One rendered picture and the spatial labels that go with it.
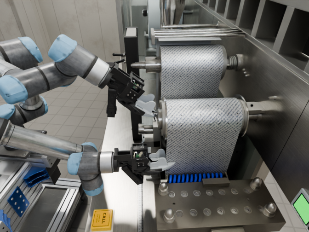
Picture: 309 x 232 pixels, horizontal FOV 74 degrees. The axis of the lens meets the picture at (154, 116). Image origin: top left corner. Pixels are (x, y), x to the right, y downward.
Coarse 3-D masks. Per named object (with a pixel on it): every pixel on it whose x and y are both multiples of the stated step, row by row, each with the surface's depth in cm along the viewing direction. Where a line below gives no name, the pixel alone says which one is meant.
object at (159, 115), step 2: (158, 108) 67; (160, 108) 68; (158, 110) 66; (160, 110) 67; (158, 112) 66; (160, 112) 66; (158, 114) 66; (160, 114) 66; (158, 116) 65; (160, 116) 65; (158, 118) 65; (160, 118) 65; (158, 120) 66; (160, 120) 65; (158, 122) 66; (160, 122) 66; (158, 124) 66; (160, 124) 66; (158, 126) 66; (160, 126) 66; (158, 128) 68; (160, 128) 67
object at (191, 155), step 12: (168, 144) 68; (180, 144) 68; (192, 144) 68; (204, 144) 69; (216, 144) 69; (228, 144) 69; (168, 156) 71; (180, 156) 72; (192, 156) 72; (204, 156) 72; (216, 156) 73; (228, 156) 73; (168, 168) 75; (180, 168) 76; (192, 168) 76; (204, 168) 76; (216, 168) 77
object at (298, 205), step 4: (300, 196) 51; (300, 200) 52; (304, 200) 50; (296, 204) 53; (300, 204) 52; (304, 204) 50; (308, 204) 49; (296, 208) 53; (300, 208) 52; (304, 208) 50; (308, 208) 49; (300, 212) 52; (304, 212) 50; (308, 212) 49; (304, 216) 50; (308, 216) 49; (304, 220) 50; (308, 220) 49
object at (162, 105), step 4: (160, 104) 70; (240, 104) 66; (164, 108) 64; (164, 112) 64; (244, 112) 65; (164, 116) 63; (244, 116) 65; (164, 120) 63; (244, 120) 65; (164, 124) 64; (164, 128) 64; (164, 132) 65
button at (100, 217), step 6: (96, 210) 77; (102, 210) 77; (108, 210) 77; (96, 216) 75; (102, 216) 75; (108, 216) 75; (96, 222) 74; (102, 222) 74; (108, 222) 74; (96, 228) 72; (102, 228) 72; (108, 228) 73
